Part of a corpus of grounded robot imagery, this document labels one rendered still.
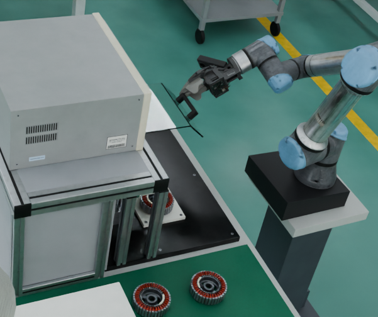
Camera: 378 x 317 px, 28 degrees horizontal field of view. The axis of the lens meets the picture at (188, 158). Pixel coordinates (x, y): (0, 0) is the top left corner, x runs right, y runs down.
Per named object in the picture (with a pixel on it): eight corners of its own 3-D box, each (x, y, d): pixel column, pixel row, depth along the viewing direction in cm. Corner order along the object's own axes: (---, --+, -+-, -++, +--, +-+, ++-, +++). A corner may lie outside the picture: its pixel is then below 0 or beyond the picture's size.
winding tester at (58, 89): (93, 66, 253) (99, 12, 240) (143, 150, 224) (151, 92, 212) (-28, 80, 237) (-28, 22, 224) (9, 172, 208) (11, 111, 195)
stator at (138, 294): (126, 312, 224) (128, 304, 222) (138, 285, 233) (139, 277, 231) (163, 324, 223) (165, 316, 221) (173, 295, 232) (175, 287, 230)
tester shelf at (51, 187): (88, 59, 264) (90, 48, 261) (167, 190, 220) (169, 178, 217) (-43, 73, 246) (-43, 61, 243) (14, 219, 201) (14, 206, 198)
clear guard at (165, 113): (173, 95, 268) (176, 80, 264) (203, 137, 252) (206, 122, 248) (84, 106, 254) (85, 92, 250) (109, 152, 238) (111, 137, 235)
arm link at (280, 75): (305, 77, 258) (288, 51, 261) (283, 83, 251) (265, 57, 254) (293, 90, 264) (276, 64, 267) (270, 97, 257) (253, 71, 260)
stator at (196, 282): (226, 281, 240) (229, 273, 237) (223, 309, 231) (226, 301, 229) (191, 274, 240) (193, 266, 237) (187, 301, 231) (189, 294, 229)
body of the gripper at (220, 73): (207, 85, 253) (239, 66, 254) (197, 70, 259) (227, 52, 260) (214, 100, 259) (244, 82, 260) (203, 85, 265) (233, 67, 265)
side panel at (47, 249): (100, 270, 235) (110, 193, 215) (103, 277, 233) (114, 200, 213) (9, 290, 224) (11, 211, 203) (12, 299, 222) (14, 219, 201)
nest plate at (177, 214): (167, 189, 265) (167, 186, 264) (185, 219, 255) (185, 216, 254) (126, 197, 259) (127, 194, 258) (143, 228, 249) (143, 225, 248)
